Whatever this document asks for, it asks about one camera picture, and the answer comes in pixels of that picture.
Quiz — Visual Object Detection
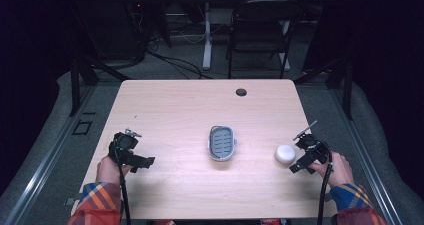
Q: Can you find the black computer tower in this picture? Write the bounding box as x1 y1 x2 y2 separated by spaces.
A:
83 0 148 61

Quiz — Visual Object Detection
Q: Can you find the person's left hand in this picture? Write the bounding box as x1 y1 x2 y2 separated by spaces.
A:
95 155 133 187

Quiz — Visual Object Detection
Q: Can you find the white round soap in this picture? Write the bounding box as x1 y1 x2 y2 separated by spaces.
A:
274 144 297 167

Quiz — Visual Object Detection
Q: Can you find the black folding chair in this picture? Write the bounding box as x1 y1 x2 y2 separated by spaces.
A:
225 0 304 80

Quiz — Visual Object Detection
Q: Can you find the person's right hand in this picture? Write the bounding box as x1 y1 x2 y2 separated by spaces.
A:
308 151 356 189

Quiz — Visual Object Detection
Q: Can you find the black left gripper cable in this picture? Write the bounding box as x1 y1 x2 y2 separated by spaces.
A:
113 140 133 225

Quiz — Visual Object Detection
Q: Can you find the black floor cable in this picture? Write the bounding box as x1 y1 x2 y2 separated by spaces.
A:
145 48 214 81

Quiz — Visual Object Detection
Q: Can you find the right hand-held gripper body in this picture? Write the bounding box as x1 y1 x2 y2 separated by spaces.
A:
292 119 332 166

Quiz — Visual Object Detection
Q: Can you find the white desk leg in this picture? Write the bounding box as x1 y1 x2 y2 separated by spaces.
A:
202 1 215 71

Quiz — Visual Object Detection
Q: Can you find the black metal stand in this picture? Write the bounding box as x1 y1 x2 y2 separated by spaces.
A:
293 56 355 121
67 44 132 118

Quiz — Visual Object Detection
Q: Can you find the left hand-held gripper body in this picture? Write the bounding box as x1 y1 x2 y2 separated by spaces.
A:
108 128 144 168

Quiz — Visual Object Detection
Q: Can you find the metal floor rail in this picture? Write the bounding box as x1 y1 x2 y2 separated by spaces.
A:
3 84 98 225
328 88 404 225

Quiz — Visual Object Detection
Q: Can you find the grey soap dish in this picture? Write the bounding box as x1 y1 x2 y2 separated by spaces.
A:
207 124 238 162

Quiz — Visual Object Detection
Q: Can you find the red object under table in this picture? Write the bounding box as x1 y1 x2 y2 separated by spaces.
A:
260 218 288 225

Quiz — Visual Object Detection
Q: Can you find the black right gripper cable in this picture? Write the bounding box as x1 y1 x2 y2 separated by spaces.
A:
315 140 335 225

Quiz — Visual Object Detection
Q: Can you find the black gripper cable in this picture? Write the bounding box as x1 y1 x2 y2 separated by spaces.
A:
315 140 335 225
113 140 133 225

